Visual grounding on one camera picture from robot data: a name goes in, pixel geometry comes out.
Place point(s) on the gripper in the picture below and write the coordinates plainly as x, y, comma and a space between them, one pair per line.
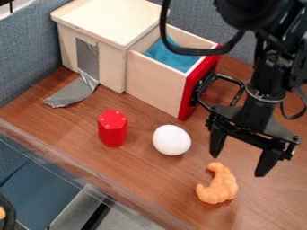
256, 119

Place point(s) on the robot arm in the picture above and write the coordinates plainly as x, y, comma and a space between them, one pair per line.
276, 36

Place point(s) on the drawer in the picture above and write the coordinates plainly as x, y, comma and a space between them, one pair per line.
176, 75

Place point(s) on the orange toy croissant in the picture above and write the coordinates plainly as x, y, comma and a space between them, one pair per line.
219, 185

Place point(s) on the white toy egg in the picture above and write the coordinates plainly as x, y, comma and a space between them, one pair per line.
172, 139

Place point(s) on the blue cloth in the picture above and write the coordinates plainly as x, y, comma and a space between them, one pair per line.
172, 55

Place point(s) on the red block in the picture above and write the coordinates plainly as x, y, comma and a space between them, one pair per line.
112, 128

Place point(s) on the grey tape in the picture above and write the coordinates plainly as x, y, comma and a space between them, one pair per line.
78, 81

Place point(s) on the cabinet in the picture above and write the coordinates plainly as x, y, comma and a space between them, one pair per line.
104, 36

